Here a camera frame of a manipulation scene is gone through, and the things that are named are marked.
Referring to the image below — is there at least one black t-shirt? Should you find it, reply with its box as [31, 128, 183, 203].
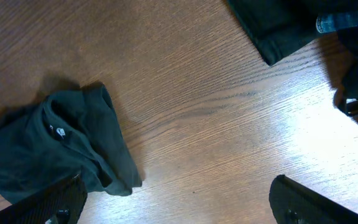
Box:
[0, 84, 142, 203]

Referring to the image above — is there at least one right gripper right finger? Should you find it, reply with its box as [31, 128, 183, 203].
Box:
[268, 175, 358, 224]

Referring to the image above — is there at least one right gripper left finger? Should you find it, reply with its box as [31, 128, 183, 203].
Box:
[0, 174, 88, 224]

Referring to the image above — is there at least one pile of black clothes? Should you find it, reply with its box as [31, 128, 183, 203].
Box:
[227, 0, 358, 122]

